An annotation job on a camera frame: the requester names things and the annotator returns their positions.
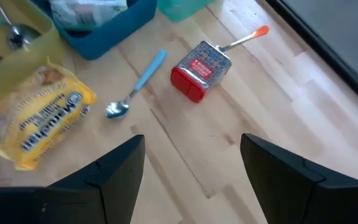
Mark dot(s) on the red pink small box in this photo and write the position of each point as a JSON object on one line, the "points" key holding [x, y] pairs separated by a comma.
{"points": [[200, 70]]}

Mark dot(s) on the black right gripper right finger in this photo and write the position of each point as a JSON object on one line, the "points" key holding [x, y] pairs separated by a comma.
{"points": [[297, 199]]}

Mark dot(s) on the green translucent plastic tray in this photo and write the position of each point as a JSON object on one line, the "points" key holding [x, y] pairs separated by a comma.
{"points": [[182, 9]]}

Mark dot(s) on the teal plastic tray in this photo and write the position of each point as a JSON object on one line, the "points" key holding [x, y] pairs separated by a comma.
{"points": [[110, 34]]}

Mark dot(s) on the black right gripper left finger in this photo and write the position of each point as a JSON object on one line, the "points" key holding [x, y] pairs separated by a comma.
{"points": [[73, 199]]}

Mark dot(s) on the yellow Maruchan ramen packet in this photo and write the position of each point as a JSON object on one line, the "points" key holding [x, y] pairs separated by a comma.
{"points": [[42, 124]]}

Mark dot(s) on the clear snack bag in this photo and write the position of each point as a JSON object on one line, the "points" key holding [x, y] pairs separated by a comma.
{"points": [[85, 14]]}

